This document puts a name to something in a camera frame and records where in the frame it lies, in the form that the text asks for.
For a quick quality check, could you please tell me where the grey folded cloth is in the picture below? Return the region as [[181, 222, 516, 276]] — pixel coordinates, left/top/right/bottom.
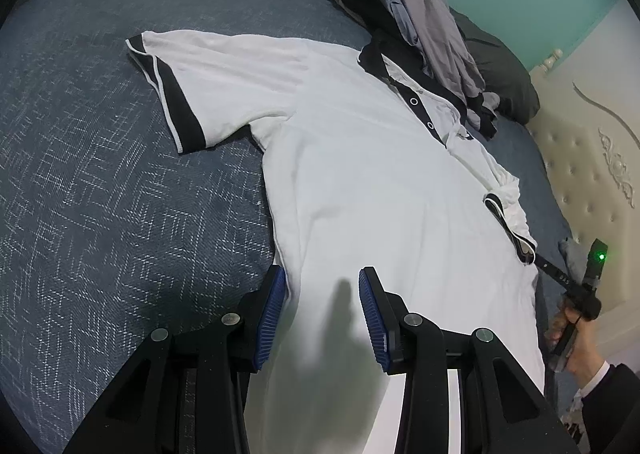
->
[[558, 235, 584, 275]]

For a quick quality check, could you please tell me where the light blue shirt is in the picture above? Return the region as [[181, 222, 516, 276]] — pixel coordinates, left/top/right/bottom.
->
[[375, 0, 422, 48]]

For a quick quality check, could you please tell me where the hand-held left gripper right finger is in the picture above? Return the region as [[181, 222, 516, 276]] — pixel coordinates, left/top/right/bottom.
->
[[358, 266, 581, 454]]

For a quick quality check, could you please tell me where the blue patterned bed sheet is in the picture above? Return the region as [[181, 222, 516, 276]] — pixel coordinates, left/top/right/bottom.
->
[[0, 0, 581, 450]]

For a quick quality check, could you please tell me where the white polo shirt black trim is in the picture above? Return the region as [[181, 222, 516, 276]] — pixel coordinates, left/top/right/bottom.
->
[[125, 28, 547, 454]]

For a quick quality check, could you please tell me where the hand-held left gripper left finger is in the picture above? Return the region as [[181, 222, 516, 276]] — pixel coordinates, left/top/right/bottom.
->
[[62, 265, 287, 454]]

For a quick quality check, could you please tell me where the grey jacket black trim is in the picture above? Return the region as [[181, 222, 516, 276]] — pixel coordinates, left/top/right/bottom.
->
[[399, 0, 502, 141]]

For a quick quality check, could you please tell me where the cream tufted headboard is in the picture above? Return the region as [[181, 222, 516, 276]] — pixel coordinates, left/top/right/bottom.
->
[[526, 48, 640, 351]]

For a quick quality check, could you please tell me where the person's right forearm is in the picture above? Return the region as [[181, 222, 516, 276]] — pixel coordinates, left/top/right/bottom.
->
[[569, 360, 640, 454]]

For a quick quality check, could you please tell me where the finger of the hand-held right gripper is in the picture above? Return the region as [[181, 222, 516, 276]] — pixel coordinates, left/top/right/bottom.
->
[[530, 249, 577, 289]]

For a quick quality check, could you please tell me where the person's right hand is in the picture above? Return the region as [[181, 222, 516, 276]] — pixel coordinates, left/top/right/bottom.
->
[[544, 293, 609, 376]]

